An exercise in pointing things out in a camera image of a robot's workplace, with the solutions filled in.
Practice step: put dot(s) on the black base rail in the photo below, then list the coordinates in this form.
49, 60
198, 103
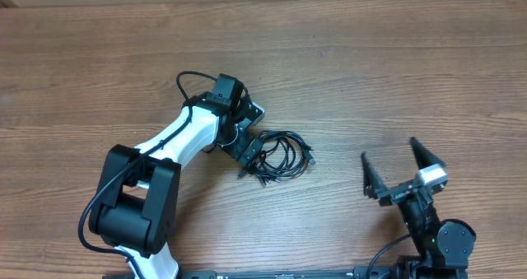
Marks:
355, 273

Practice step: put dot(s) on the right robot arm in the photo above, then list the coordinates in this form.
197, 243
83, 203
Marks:
443, 246

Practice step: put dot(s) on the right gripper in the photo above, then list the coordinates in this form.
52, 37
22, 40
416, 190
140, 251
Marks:
374, 186

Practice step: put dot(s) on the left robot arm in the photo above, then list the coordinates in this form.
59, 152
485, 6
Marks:
133, 211

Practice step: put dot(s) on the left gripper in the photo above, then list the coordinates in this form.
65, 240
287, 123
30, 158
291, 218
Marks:
234, 149

